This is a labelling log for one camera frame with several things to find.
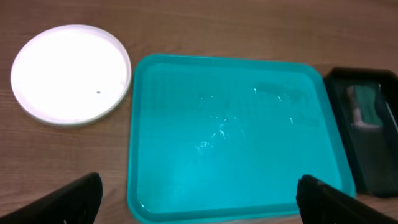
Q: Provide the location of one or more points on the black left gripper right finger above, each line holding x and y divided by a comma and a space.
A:
320, 203

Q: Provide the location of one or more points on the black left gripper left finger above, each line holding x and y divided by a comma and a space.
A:
77, 203

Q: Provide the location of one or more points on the green scrubbing sponge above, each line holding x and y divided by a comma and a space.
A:
361, 99

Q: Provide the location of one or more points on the pink plate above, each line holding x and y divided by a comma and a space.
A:
71, 75

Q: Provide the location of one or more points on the black rectangular tray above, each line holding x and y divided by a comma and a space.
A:
372, 154

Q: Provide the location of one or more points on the blue plastic tray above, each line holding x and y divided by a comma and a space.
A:
213, 139

